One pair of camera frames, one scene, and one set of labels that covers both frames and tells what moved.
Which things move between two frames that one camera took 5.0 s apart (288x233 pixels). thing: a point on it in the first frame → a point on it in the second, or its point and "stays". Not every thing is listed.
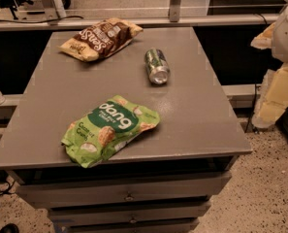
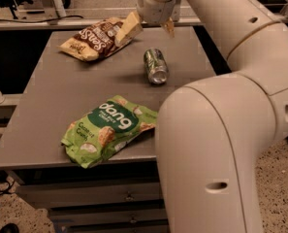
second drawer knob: [133, 220] stays
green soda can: [157, 68] stays
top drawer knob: [129, 197] stays
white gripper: [287, 36] → [153, 11]
